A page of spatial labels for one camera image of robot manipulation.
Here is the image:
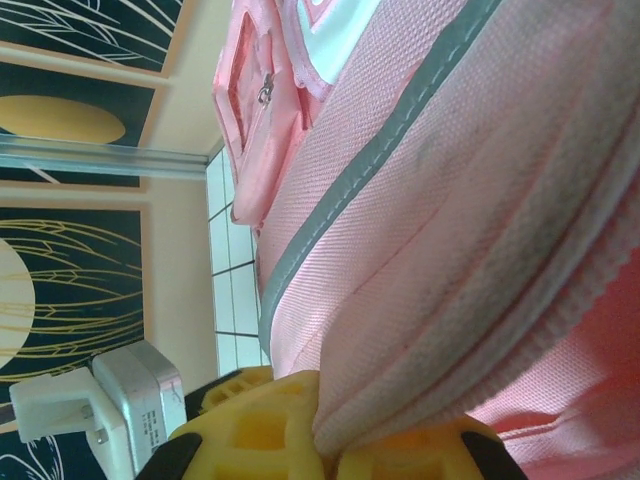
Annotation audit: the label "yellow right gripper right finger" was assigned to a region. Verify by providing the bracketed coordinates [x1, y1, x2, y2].
[335, 413, 525, 480]

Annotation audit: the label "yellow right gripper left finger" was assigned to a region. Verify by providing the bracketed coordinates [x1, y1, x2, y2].
[133, 366, 327, 480]

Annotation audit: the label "wall panel single flower outline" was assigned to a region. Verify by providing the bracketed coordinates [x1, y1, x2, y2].
[0, 422, 69, 480]

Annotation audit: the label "wall panel pale disc gold lines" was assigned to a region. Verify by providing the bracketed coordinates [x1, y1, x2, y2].
[0, 202, 151, 384]

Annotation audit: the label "wall panel with orange oval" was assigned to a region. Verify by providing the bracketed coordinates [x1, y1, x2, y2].
[0, 62, 169, 190]

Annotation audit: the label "aluminium frame post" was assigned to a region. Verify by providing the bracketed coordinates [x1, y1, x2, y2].
[0, 141, 210, 177]

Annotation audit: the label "white power adapter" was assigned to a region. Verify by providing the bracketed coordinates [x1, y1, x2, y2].
[9, 342, 182, 480]

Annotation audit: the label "pink student backpack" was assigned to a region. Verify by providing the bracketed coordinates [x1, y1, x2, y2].
[212, 0, 640, 480]

